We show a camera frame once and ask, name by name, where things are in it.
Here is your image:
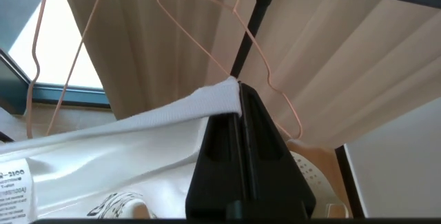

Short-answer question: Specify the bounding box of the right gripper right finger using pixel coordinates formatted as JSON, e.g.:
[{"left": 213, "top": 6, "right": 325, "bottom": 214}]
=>
[{"left": 239, "top": 82, "right": 317, "bottom": 218}]

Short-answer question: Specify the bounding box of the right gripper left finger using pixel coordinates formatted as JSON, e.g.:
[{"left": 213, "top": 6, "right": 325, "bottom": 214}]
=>
[{"left": 185, "top": 112, "right": 250, "bottom": 218}]

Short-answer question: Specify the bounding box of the white printed t-shirt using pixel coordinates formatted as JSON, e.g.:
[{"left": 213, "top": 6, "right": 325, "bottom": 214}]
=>
[{"left": 0, "top": 75, "right": 243, "bottom": 220}]

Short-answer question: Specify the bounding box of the white laundry basket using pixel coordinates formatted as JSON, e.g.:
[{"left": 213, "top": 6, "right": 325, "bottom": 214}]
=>
[{"left": 289, "top": 149, "right": 349, "bottom": 219}]

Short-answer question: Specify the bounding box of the pink clothes hanger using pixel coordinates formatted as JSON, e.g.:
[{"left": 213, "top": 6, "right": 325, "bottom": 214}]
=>
[
  {"left": 25, "top": 0, "right": 110, "bottom": 140},
  {"left": 155, "top": 0, "right": 304, "bottom": 141}
]

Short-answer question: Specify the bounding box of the window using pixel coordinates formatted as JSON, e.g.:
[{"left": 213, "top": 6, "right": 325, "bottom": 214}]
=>
[{"left": 0, "top": 0, "right": 112, "bottom": 115}]

